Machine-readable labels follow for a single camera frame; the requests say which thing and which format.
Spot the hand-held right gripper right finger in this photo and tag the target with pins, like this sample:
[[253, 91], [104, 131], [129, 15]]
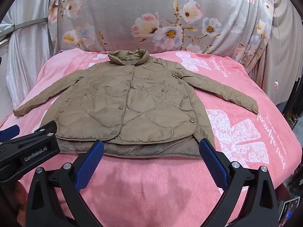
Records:
[[214, 164]]

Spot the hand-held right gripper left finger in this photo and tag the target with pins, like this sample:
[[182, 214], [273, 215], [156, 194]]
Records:
[[88, 165]]

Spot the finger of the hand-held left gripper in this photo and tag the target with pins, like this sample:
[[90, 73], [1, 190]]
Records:
[[46, 130], [10, 132]]

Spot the tan quilted jacket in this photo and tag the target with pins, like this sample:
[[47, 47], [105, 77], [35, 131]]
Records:
[[132, 99]]

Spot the pink printed blanket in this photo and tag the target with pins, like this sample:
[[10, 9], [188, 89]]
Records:
[[146, 186]]

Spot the white satin curtain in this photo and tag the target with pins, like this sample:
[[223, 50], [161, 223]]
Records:
[[28, 63]]

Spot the dark photo card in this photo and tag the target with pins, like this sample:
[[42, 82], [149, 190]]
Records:
[[290, 208]]

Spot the grey curtain tieback band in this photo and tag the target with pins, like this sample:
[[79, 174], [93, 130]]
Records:
[[30, 24]]

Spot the beige curtain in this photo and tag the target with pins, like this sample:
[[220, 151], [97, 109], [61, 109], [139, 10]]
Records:
[[281, 52]]

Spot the grey floral bed sheet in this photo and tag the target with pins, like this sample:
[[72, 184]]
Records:
[[153, 16]]

